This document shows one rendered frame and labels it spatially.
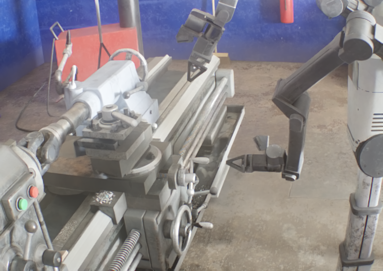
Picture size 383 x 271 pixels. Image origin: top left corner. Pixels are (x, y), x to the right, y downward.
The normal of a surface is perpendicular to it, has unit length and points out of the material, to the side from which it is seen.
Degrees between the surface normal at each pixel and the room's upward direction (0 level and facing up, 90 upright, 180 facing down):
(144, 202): 90
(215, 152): 0
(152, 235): 90
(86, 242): 36
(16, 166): 45
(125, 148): 0
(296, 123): 120
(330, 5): 90
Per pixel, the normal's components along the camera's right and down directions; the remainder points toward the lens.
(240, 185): -0.07, -0.90
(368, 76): -0.64, 0.37
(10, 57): 0.96, 0.04
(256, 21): -0.26, 0.43
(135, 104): 0.85, -0.33
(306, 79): -0.39, 0.78
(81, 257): 0.51, -0.70
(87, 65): 0.09, 0.42
